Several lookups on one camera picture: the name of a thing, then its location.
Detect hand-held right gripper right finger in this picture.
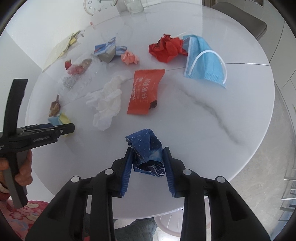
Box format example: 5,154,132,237
162,146,271,241

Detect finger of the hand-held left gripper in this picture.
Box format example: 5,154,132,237
9,123,75,149
16,124,55,134

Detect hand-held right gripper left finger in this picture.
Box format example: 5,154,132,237
25,146,134,241

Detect crushed dark blue packet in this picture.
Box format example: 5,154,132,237
125,128,166,178

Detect white plastic bin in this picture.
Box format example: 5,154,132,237
155,214,185,234

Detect clear plastic bottle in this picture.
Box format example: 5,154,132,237
61,53,104,102

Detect person's left hand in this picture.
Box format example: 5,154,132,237
0,150,33,186

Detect yellow and blue sponge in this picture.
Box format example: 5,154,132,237
58,113,72,137

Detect light blue sticky note pad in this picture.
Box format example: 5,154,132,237
48,115,61,126

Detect brown candy wrapper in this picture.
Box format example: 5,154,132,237
48,95,62,117

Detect crumpled white tissue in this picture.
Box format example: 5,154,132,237
85,72,132,132

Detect red and brown crumpled wrapper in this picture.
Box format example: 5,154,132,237
65,58,93,75

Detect cream paper sheets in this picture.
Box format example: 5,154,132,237
42,31,80,71

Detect orange snack wrapper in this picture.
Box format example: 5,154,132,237
126,69,166,115

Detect red floral garment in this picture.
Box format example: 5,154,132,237
0,199,50,241

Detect crushed blue white carton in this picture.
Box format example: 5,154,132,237
94,37,127,63

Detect pink crumpled paper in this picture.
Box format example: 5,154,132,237
121,50,140,66

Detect blue face mask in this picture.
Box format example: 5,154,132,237
183,35,228,88

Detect red crumpled paper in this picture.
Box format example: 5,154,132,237
148,34,188,63

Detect clear glass jar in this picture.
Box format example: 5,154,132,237
123,0,145,14

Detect grey chair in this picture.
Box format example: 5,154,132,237
210,2,267,39

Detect white cabinet unit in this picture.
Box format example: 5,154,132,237
261,0,296,93

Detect round white wall clock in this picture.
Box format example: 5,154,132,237
83,0,118,16

